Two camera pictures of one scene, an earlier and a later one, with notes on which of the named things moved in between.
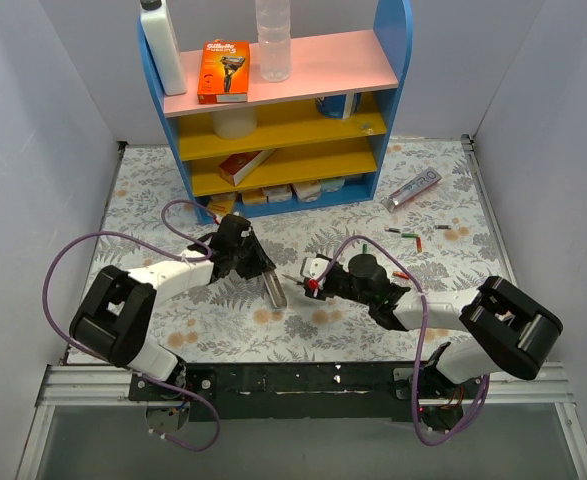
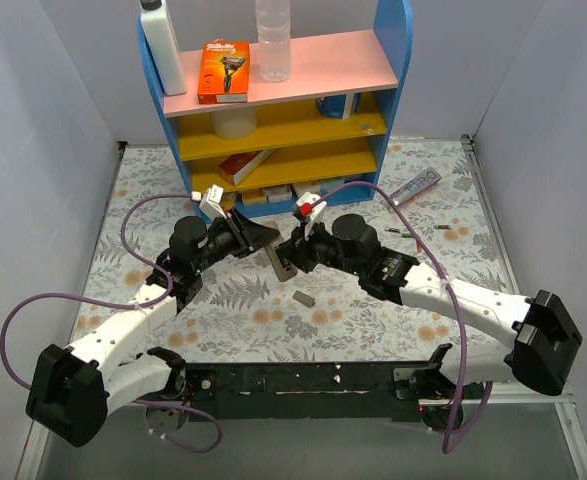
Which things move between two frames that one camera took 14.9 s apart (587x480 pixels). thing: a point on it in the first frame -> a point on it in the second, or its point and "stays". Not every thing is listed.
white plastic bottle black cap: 157,23 stays
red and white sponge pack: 307,192 stays
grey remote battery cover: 294,274 -> 303,298
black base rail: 303,391 stays
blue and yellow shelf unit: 312,142 stays
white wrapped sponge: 281,193 stays
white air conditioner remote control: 275,288 -> 283,273
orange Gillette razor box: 223,71 stays
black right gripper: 333,283 -> 300,248
